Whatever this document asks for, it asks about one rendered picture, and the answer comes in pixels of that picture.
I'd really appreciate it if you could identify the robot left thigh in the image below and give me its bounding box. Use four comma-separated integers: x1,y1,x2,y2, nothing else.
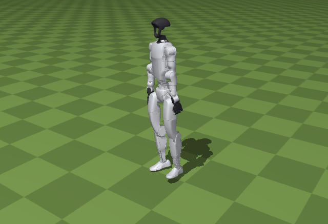
162,94,179,142

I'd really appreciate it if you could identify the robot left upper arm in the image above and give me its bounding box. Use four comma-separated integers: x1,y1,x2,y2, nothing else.
164,45,177,80

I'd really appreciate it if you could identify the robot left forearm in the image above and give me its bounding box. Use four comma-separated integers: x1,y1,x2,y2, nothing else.
168,72,179,103

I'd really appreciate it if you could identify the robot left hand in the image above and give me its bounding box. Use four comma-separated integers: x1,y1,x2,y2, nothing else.
171,98,182,115

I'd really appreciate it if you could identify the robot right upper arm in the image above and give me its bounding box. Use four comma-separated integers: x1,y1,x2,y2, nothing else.
147,43,153,73

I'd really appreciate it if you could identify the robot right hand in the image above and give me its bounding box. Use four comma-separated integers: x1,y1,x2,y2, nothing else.
147,88,154,104

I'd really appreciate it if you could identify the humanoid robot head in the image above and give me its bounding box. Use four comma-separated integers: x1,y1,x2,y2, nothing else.
151,17,170,44

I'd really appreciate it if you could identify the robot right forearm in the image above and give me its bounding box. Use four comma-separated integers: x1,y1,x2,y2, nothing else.
147,71,155,92

